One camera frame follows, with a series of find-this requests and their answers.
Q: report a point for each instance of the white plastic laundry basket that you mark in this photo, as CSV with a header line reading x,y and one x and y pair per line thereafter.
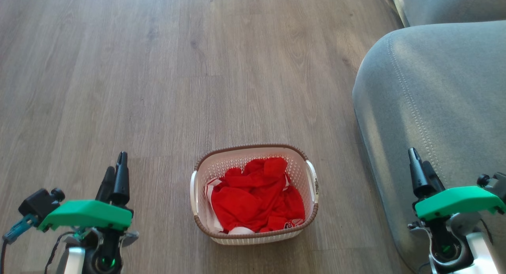
x,y
300,167

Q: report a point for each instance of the grey sofa seat cushion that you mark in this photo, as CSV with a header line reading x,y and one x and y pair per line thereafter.
x,y
450,5

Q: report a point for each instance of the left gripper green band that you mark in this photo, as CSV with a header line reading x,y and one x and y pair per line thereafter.
x,y
87,214

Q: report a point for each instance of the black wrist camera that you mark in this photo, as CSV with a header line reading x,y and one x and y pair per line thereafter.
x,y
494,183
37,205

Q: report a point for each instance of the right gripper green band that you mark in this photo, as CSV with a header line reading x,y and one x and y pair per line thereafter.
x,y
458,201

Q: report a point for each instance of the red and white garment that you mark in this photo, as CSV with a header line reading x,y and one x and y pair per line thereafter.
x,y
253,199

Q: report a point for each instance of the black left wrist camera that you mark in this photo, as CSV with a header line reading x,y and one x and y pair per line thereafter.
x,y
37,205

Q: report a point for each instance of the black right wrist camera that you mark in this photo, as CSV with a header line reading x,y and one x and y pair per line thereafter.
x,y
494,183

